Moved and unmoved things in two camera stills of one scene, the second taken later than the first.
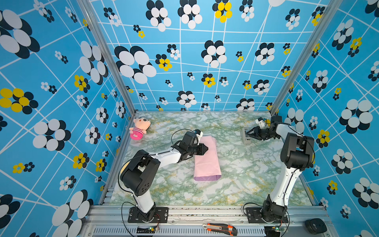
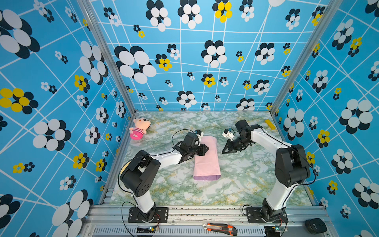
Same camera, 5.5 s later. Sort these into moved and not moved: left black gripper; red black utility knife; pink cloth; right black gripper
Moved: right black gripper
Not moved: pink cloth; red black utility knife; left black gripper
